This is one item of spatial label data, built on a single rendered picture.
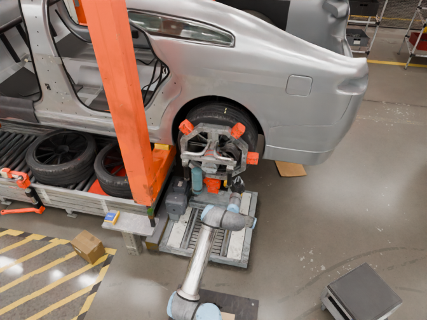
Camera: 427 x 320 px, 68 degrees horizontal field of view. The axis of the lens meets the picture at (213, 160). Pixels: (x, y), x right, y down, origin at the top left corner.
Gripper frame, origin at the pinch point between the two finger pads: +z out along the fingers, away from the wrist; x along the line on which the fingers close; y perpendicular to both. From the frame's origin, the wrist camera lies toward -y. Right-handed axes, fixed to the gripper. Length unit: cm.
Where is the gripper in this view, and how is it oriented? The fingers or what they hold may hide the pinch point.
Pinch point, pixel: (237, 176)
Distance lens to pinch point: 271.0
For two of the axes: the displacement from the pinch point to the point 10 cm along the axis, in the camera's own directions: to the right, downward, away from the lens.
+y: 6.9, 6.2, 3.8
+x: 7.0, -4.1, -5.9
